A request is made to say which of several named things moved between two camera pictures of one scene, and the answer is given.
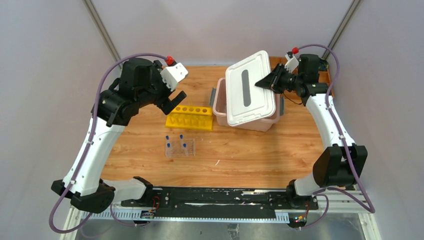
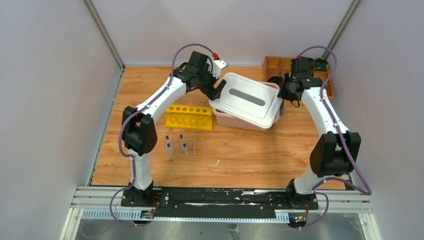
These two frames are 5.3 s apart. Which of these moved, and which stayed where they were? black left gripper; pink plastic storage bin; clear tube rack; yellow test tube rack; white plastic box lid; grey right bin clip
Moved: pink plastic storage bin; black left gripper; white plastic box lid
Stayed: clear tube rack; yellow test tube rack; grey right bin clip
